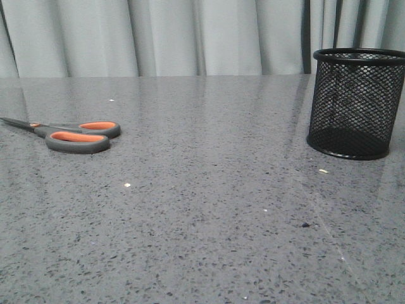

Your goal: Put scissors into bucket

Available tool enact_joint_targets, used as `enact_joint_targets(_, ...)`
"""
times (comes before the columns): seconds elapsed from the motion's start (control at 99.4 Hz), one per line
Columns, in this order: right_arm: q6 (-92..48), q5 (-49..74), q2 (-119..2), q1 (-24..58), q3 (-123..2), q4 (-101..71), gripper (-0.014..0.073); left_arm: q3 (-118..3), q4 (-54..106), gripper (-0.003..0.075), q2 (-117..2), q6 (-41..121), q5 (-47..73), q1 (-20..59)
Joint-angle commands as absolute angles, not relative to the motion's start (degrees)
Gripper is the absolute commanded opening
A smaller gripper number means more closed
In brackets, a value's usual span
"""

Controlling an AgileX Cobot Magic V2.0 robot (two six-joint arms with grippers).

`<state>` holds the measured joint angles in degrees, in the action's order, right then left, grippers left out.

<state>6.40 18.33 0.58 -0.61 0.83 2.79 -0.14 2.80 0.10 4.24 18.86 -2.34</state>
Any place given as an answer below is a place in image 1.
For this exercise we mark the grey orange handled scissors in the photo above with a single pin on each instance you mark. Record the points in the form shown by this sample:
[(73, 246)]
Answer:
[(78, 138)]

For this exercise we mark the black mesh pen bucket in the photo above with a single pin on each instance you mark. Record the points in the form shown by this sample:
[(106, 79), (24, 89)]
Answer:
[(355, 101)]

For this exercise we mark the light grey curtain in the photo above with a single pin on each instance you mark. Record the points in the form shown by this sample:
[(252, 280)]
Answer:
[(181, 38)]

